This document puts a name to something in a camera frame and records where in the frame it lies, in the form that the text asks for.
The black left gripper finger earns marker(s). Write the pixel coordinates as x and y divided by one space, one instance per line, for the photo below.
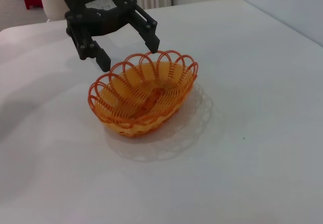
149 32
85 47

